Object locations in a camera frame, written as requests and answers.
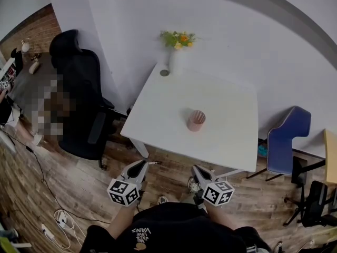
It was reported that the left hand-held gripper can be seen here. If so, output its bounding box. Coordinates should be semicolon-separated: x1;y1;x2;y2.
106;160;162;208

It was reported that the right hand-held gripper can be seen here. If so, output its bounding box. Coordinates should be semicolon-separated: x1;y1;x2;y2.
191;164;235;211

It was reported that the pink pen holder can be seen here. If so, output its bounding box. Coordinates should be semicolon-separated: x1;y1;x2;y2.
186;110;206;132

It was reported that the person's left forearm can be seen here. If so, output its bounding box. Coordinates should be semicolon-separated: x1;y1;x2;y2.
107;203;138;240

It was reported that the person's right forearm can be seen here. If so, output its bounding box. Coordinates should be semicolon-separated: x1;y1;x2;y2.
203;200;235;232

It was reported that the white table leg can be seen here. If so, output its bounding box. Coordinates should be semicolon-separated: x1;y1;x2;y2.
128;138;150;159

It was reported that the person's right shoe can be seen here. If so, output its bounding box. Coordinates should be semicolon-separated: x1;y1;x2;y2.
187;177;200;194

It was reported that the person's black shirt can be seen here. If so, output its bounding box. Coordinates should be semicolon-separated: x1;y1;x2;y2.
86;201;272;253

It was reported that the black metal stand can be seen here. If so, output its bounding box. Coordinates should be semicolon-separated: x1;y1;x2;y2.
290;155;308;188

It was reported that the blue chair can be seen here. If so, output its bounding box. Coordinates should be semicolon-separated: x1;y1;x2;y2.
246;105;312;182

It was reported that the black swivel chair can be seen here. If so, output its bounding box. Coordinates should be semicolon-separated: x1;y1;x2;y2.
283;180;337;228

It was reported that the white vase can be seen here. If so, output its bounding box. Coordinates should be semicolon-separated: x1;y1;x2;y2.
167;48;177;75

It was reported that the black office chair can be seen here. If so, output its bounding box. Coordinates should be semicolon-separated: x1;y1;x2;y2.
49;29;116;170

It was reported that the light wooden desk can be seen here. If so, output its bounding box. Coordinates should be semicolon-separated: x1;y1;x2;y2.
323;129;337;187

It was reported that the yellow and orange flower bouquet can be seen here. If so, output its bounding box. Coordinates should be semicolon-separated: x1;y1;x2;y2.
159;30;200;50

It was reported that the white power strip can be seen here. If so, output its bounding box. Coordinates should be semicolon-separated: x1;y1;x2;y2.
40;223;55;240

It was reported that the beige oval object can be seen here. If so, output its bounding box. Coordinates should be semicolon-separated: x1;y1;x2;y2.
28;61;41;75

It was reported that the white coiled cable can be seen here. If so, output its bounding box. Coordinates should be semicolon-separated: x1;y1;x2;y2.
53;209;85;250

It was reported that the black floor cable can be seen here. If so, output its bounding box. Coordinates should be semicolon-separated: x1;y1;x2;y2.
0;129;112;225

